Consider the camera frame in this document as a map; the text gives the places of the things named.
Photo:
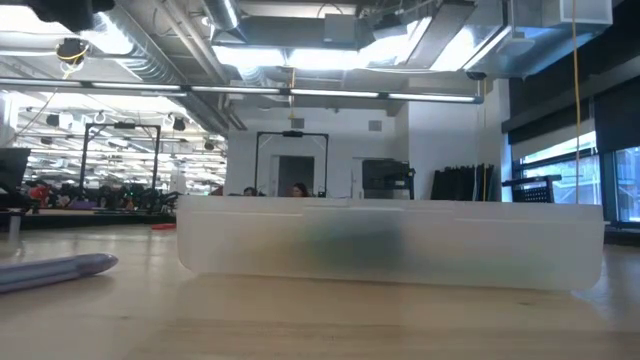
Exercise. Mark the window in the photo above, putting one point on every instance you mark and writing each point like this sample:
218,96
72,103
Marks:
560,165

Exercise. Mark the black hanging lamp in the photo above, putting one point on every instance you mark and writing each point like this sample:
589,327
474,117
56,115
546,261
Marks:
52,120
179,123

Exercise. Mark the black folded panels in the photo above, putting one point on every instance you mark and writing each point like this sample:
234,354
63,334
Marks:
460,184

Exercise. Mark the silver round air duct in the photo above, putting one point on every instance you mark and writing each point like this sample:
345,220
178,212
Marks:
222,12

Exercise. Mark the long ceiling light bar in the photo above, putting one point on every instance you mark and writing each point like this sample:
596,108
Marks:
330,93

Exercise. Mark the dome security camera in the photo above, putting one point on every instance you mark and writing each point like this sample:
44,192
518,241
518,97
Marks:
476,75

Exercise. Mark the person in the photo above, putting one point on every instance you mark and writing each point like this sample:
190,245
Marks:
300,190
249,191

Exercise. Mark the grey wall vent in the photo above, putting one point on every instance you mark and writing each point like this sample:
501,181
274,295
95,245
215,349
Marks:
298,123
375,125

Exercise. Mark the black equipment cabinet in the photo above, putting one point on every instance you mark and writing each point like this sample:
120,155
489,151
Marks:
385,175

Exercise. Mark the black computer monitor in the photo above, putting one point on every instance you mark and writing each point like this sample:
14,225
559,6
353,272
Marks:
12,167

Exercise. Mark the grey door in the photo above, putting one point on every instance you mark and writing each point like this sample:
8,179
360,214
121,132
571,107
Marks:
296,170

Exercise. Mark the silver rectangular air duct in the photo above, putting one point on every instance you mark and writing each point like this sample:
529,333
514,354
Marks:
525,50

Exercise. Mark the translucent plastic storage box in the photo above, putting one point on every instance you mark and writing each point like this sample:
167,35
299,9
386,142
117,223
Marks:
500,250

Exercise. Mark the black perforated cart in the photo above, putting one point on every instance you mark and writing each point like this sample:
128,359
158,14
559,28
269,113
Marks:
532,192

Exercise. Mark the grey ceiling unit box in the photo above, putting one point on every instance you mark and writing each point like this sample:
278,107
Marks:
340,27

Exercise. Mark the dark neighbouring table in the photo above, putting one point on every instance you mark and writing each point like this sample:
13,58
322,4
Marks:
100,219

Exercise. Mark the lavender grey pen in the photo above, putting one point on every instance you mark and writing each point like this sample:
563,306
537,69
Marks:
50,272

